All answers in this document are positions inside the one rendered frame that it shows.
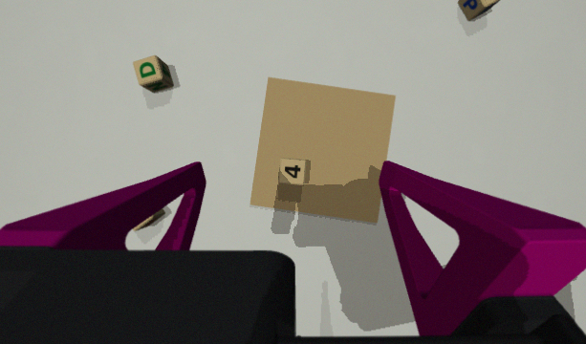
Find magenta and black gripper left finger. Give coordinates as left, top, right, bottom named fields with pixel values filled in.
left=0, top=161, right=206, bottom=250

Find tan flat mat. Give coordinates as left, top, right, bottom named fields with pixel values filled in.
left=250, top=77, right=396, bottom=223

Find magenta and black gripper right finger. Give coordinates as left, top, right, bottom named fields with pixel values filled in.
left=379, top=161, right=586, bottom=335

